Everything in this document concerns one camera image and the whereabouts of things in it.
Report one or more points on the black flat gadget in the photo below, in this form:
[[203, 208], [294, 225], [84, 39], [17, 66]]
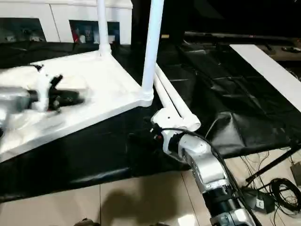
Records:
[[289, 49]]

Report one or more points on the white plastic table top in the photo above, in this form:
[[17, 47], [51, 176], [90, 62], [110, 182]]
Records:
[[94, 84]]

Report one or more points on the grey metal floor box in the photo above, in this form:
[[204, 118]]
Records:
[[296, 170]]

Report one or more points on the small white cup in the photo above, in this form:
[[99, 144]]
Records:
[[81, 38]]

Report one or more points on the white glass-door cabinet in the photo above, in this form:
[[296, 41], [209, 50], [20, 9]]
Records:
[[58, 14]]

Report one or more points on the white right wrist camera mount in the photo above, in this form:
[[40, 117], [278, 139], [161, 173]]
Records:
[[167, 117]]

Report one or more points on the black tripod leg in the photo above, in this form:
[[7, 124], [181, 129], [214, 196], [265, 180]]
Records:
[[272, 163]]

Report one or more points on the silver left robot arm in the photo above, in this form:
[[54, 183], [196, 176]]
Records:
[[14, 99]]

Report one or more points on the black table mat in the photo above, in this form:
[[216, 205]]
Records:
[[235, 94]]

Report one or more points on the long black pole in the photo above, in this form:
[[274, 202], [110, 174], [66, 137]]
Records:
[[235, 35]]

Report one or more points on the black fabric covered furniture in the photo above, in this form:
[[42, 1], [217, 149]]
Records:
[[223, 14]]

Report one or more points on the red white bottle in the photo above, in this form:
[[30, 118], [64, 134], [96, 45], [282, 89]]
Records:
[[76, 36]]

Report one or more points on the black robot foot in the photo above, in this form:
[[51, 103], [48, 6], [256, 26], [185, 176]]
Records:
[[88, 222]]

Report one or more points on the white patterned figure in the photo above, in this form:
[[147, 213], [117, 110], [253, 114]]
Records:
[[96, 37]]

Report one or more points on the white flat board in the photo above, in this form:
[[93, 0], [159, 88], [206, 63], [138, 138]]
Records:
[[270, 68]]

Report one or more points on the white plastic table leg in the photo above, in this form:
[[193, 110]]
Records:
[[103, 26], [152, 47], [178, 101], [164, 94]]

